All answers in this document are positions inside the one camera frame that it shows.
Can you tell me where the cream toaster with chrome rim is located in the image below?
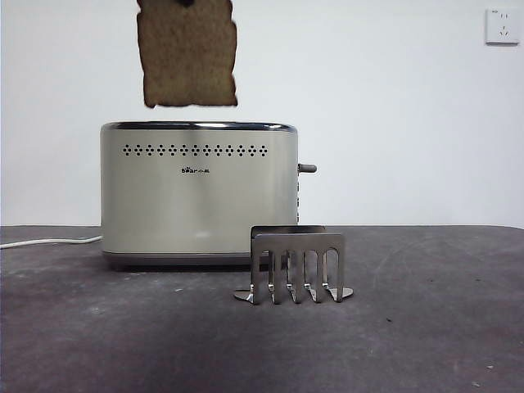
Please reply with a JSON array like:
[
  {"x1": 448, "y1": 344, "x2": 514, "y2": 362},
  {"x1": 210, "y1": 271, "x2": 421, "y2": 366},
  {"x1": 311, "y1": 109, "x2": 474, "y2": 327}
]
[{"x1": 100, "y1": 120, "x2": 302, "y2": 272}]

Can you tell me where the brown wholegrain bread slice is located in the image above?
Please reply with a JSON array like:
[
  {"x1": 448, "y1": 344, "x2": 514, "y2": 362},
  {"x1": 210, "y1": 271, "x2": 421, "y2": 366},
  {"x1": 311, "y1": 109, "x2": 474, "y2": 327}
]
[{"x1": 136, "y1": 0, "x2": 239, "y2": 110}]

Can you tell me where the stainless steel toast rack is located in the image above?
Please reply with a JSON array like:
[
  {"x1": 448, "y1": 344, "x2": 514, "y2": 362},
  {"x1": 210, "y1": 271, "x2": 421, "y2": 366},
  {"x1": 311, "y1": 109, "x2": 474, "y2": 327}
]
[{"x1": 233, "y1": 225, "x2": 355, "y2": 306}]

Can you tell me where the white wall socket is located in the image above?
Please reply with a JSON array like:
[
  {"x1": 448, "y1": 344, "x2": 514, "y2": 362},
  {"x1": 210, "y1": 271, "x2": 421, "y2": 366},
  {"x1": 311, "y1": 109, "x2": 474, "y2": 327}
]
[{"x1": 485, "y1": 8, "x2": 520, "y2": 46}]

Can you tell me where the white power cord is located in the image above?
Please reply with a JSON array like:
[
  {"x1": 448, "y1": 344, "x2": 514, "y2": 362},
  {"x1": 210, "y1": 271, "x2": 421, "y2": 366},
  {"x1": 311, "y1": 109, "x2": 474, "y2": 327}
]
[{"x1": 0, "y1": 235, "x2": 103, "y2": 251}]

